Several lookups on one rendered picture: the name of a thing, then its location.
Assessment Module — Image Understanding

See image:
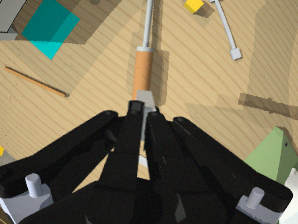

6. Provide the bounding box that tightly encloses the wooden handle with grey metal rod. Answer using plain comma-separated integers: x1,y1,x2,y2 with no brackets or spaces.
132,0,154,100

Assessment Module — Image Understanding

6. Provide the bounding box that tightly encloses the yellow cube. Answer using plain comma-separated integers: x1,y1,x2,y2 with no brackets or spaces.
183,0,204,14

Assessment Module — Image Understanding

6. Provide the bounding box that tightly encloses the teal square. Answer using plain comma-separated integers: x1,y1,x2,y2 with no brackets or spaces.
22,0,80,60

